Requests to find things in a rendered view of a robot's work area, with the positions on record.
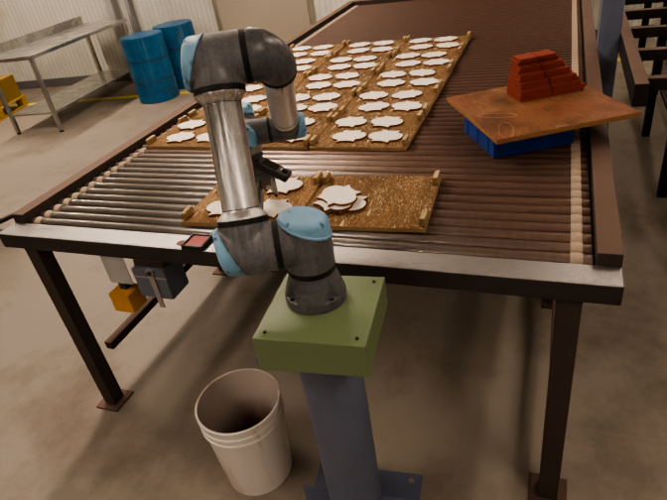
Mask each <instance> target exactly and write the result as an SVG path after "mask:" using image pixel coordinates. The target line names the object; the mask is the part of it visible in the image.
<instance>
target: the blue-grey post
mask: <svg viewBox="0 0 667 500"><path fill-rule="evenodd" d="M624 4H625V0H601V3H600V20H599V29H598V38H597V50H598V54H599V62H600V76H601V84H602V92H603V94H605V95H607V96H609V97H611V98H612V94H613V86H614V79H615V71H616V64H617V56H618V49H619V41H620V34H621V26H622V19H623V11H624Z"/></svg>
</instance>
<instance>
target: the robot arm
mask: <svg viewBox="0 0 667 500"><path fill-rule="evenodd" d="M181 69H182V77H183V82H184V86H185V89H186V91H187V92H190V93H193V94H194V98H195V101H197V102H198V103H199V104H201V105H202V107H203V112H204V118H205V123H206V129H207V134H208V139H209V144H210V150H211V155H212V161H213V166H214V172H215V177H216V183H217V188H218V194H219V199H220V205H221V210H222V214H221V216H220V218H219V219H218V221H217V226H218V228H215V229H214V230H213V231H212V240H213V246H214V250H215V253H216V256H217V259H218V262H219V264H220V266H221V268H222V270H223V272H224V273H225V274H226V275H227V276H229V277H239V276H246V277H247V276H249V275H253V274H259V273H265V272H271V271H278V270H283V269H287V270H288V279H287V285H286V290H285V298H286V303H287V306H288V307H289V309H290V310H292V311H293V312H295V313H299V314H303V315H319V314H324V313H329V312H331V311H333V310H335V309H337V308H338V307H339V306H341V305H342V303H343V302H344V301H345V298H346V286H345V282H344V280H343V278H342V277H341V275H340V273H339V271H338V269H337V267H336V265H335V258H334V245H333V238H332V236H333V232H332V229H331V225H330V221H329V218H328V217H327V215H326V214H325V213H324V212H322V211H321V210H319V209H316V208H314V207H309V206H293V207H289V208H287V209H286V210H285V209H284V210H282V211H281V212H280V213H279V214H278V217H277V219H276V220H270V221H269V219H268V213H267V212H266V211H265V210H263V208H264V203H263V201H264V192H263V189H265V188H266V189H270V190H272V191H273V193H274V195H275V196H276V197H278V189H277V185H276V181H275V178H276V179H278V180H280V181H282V182H284V183H285V182H286V181H287V180H288V179H289V177H290V176H291V174H292V171H290V170H288V169H286V168H284V167H282V166H280V165H278V164H276V163H274V162H272V161H270V160H268V159H266V158H264V157H262V156H263V151H262V149H263V148H262V144H269V143H274V142H281V141H287V140H297V139H299V138H304V137H306V136H307V127H306V120H305V115H304V113H303V112H298V108H297V99H296V91H295V82H294V80H295V78H296V75H297V64H296V59H295V57H294V54H293V52H292V51H291V49H290V48H289V46H288V45H287V44H286V43H285V42H284V41H283V40H282V39H281V38H279V37H278V36H277V35H275V34H273V33H272V32H270V31H268V30H265V29H262V28H258V27H245V28H241V29H234V30H227V31H220V32H213V33H200V34H199V35H194V36H189V37H186V38H185V39H184V40H183V43H182V47H181ZM254 82H261V83H262V84H263V85H264V89H265V93H266V98H267V102H268V106H269V111H270V115H271V116H268V117H262V118H256V119H255V112H254V111H253V107H252V105H251V103H249V102H241V101H242V99H243V97H244V96H245V94H246V93H247V92H246V86H245V84H248V83H254Z"/></svg>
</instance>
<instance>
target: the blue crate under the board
mask: <svg viewBox="0 0 667 500"><path fill-rule="evenodd" d="M465 132H466V133H467V134H468V135H469V136H470V137H471V138H472V139H473V140H475V141H476V142H477V143H478V144H479V145H480V146H481V147H482V148H483V149H484V151H485V152H486V153H487V154H488V155H490V156H491V157H492V158H493V159H496V158H501V157H507V156H512V155H517V154H522V153H527V152H532V151H537V150H542V149H547V148H552V147H557V146H562V145H567V144H572V143H573V142H574V132H575V130H570V131H564V132H559V133H554V134H549V135H544V136H539V137H534V138H529V139H524V140H519V141H514V142H508V143H503V144H498V145H496V144H495V143H494V142H492V141H491V140H490V139H489V138H488V137H487V136H486V135H484V134H483V133H482V132H481V131H480V130H479V129H478V128H476V127H475V126H474V125H473V124H472V123H471V122H470V121H468V120H467V119H466V118H465Z"/></svg>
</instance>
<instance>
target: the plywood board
mask: <svg viewBox="0 0 667 500"><path fill-rule="evenodd" d="M506 87H507V86H503V87H498V88H494V89H488V90H483V91H478V92H473V93H467V94H462V95H457V96H452V97H447V98H448V102H449V103H450V104H451V105H452V106H453V107H455V108H456V109H457V110H458V112H459V113H460V114H462V115H463V116H464V117H465V118H466V119H467V120H468V121H470V122H471V123H472V124H473V125H474V126H475V127H476V128H478V129H479V130H480V131H481V132H482V133H483V134H484V135H486V136H487V137H488V138H489V139H490V140H491V141H492V142H494V143H495V144H496V145H498V144H503V143H508V142H514V141H519V140H524V139H529V138H534V137H539V136H544V135H549V134H554V133H559V132H564V131H570V130H575V129H580V128H585V127H590V126H595V125H600V124H604V123H609V122H614V121H620V120H625V119H630V118H635V117H640V111H638V110H636V109H634V108H632V107H630V106H628V105H626V104H624V103H622V102H620V101H618V100H616V99H613V98H611V97H609V96H607V95H605V94H603V93H601V92H599V91H597V90H595V89H593V88H591V87H588V86H584V90H583V91H577V92H572V93H567V94H562V95H556V96H551V97H546V98H541V99H536V100H530V101H525V102H519V101H517V100H516V99H514V98H513V97H511V96H510V95H508V94H507V90H506Z"/></svg>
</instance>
